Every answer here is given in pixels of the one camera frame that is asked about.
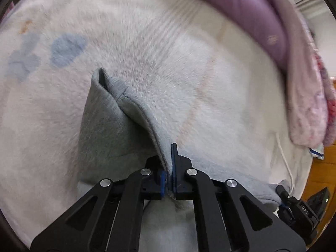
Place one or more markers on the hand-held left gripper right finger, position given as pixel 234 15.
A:
pixel 173 162

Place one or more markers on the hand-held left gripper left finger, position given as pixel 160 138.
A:
pixel 163 184

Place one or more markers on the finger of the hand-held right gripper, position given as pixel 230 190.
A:
pixel 283 193

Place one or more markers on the grey hoodie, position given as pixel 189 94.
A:
pixel 110 126

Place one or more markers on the pink floral blanket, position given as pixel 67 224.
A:
pixel 302 97

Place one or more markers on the white plush blanket blue print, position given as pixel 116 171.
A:
pixel 157 44

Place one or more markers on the purple quilt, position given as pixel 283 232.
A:
pixel 236 5

